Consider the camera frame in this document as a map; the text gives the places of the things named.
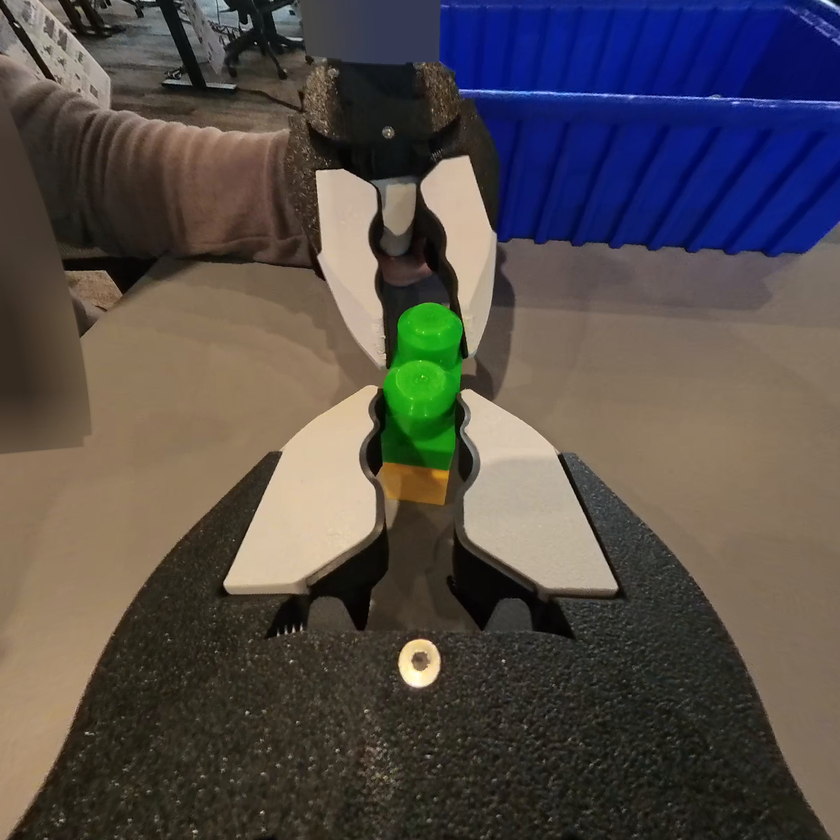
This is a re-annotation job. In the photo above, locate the yellow one-stud block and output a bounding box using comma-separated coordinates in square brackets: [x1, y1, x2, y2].
[381, 462, 450, 506]

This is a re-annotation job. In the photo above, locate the dark office desk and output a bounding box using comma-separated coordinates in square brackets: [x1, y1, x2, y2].
[154, 0, 238, 93]

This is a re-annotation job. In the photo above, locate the black office chair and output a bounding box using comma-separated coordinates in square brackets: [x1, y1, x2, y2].
[223, 0, 315, 80]

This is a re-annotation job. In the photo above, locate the person's left forearm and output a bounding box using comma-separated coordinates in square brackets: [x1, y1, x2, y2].
[0, 56, 312, 266]

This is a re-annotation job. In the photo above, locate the person's left hand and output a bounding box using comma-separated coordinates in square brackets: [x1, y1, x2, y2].
[381, 252, 435, 287]

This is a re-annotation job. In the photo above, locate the green two-stud block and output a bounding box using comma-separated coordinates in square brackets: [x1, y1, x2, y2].
[379, 303, 467, 472]

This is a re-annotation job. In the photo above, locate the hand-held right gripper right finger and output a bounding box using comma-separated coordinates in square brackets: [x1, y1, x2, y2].
[453, 390, 620, 599]

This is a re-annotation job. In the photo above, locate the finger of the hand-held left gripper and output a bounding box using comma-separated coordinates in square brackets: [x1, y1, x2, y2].
[422, 156, 500, 362]
[316, 169, 390, 373]

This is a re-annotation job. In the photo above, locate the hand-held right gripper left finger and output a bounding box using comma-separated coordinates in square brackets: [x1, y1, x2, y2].
[223, 386, 387, 597]

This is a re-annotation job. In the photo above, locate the blue plastic bin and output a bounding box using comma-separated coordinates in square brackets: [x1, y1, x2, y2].
[438, 0, 840, 258]

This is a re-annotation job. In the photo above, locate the white paper sheet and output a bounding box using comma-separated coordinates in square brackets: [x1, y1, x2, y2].
[0, 0, 111, 102]

